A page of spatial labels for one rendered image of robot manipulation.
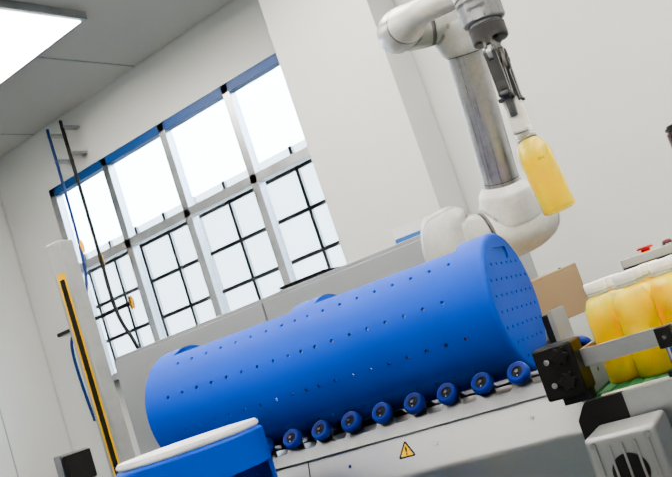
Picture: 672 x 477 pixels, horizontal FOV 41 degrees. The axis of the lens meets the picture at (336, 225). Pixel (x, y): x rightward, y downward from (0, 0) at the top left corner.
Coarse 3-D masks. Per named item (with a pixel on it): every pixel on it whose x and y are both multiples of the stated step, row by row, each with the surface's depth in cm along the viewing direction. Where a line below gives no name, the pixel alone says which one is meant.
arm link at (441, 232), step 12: (432, 216) 249; (444, 216) 247; (456, 216) 247; (468, 216) 249; (480, 216) 250; (432, 228) 247; (444, 228) 245; (456, 228) 245; (468, 228) 246; (480, 228) 246; (420, 240) 254; (432, 240) 246; (444, 240) 245; (456, 240) 244; (432, 252) 246; (444, 252) 244
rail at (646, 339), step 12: (624, 336) 150; (636, 336) 149; (648, 336) 148; (588, 348) 152; (600, 348) 151; (612, 348) 151; (624, 348) 150; (636, 348) 149; (648, 348) 148; (588, 360) 152; (600, 360) 152
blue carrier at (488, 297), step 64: (448, 256) 178; (512, 256) 187; (320, 320) 187; (384, 320) 178; (448, 320) 171; (512, 320) 173; (192, 384) 201; (256, 384) 192; (320, 384) 185; (384, 384) 180
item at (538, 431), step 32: (512, 384) 189; (480, 416) 171; (512, 416) 168; (544, 416) 164; (576, 416) 161; (384, 448) 180; (416, 448) 177; (448, 448) 173; (480, 448) 169; (512, 448) 166; (544, 448) 164; (576, 448) 161
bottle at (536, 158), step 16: (528, 144) 177; (544, 144) 177; (528, 160) 177; (544, 160) 176; (528, 176) 178; (544, 176) 175; (560, 176) 176; (544, 192) 175; (560, 192) 175; (544, 208) 176; (560, 208) 174
